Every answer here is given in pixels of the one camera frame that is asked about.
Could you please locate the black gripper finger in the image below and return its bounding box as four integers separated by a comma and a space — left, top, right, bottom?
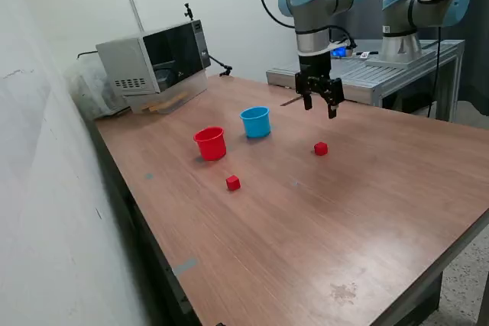
294, 73, 318, 111
319, 77, 345, 120

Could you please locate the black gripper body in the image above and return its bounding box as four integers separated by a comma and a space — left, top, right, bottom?
299, 53, 332, 82

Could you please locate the blue plastic cup bin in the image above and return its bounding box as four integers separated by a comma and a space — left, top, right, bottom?
239, 106, 272, 139

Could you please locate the red plastic cup bin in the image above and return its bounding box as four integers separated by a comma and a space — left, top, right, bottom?
193, 126, 228, 162

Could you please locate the thin dark strip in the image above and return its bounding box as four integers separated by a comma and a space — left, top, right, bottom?
280, 95, 305, 108

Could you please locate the aluminium extrusion robot stand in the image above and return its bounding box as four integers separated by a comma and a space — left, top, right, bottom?
266, 38, 466, 123

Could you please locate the aluminium robot mounting plate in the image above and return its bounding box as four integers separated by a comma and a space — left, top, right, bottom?
364, 49, 436, 69

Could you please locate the clear acrylic box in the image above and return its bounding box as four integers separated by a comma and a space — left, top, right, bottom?
121, 69, 209, 115

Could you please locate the light wooden stick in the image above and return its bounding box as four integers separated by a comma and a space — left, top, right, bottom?
140, 91, 189, 114

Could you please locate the silver microwave oven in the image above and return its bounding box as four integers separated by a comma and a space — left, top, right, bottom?
95, 19, 212, 95

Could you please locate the thin metal rod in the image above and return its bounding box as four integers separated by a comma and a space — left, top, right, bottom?
128, 0, 145, 33

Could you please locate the grey plastic wrapped bundle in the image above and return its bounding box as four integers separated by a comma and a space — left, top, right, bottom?
64, 62, 131, 121

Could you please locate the long grey tape strip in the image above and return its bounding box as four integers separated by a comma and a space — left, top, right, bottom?
171, 258, 199, 277

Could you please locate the wrist camera on white bracket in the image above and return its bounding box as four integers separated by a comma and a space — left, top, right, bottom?
296, 37, 358, 59

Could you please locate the thick black hanging cable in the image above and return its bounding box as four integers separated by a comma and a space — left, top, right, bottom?
426, 26, 444, 119

